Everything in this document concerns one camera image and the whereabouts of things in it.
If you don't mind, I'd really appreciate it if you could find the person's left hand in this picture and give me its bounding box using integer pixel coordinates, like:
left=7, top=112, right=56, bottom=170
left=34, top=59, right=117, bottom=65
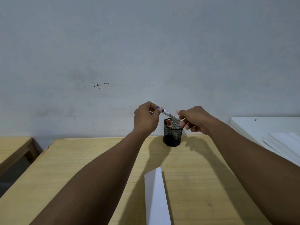
left=134, top=101, right=164, bottom=136

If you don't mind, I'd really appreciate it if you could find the person's right hand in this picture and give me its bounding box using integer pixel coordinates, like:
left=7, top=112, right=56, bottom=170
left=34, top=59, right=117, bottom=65
left=176, top=106, right=215, bottom=135

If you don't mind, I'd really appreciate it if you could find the white marker with blue cap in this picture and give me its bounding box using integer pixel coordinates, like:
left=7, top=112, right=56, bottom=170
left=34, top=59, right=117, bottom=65
left=156, top=106, right=186, bottom=122

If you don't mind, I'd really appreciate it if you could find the person's right forearm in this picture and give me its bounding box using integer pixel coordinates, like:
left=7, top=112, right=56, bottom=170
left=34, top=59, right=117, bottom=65
left=206, top=117, right=300, bottom=225

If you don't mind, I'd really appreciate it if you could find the person's left forearm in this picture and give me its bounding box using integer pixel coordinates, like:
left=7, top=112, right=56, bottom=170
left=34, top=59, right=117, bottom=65
left=30, top=129, right=151, bottom=225

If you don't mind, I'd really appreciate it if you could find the black mesh pen holder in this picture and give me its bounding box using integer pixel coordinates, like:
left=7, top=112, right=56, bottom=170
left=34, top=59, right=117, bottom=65
left=163, top=118, right=185, bottom=147

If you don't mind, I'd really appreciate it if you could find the white paper strip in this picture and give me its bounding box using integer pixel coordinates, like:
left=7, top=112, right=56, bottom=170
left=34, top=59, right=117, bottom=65
left=144, top=167, right=172, bottom=225

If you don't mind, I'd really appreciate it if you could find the stack of white papers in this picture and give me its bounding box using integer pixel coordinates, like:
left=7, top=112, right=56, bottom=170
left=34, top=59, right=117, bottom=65
left=262, top=132, right=300, bottom=167

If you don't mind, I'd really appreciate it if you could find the wooden side table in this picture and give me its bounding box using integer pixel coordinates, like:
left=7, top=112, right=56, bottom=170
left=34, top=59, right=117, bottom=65
left=0, top=137, right=43, bottom=177

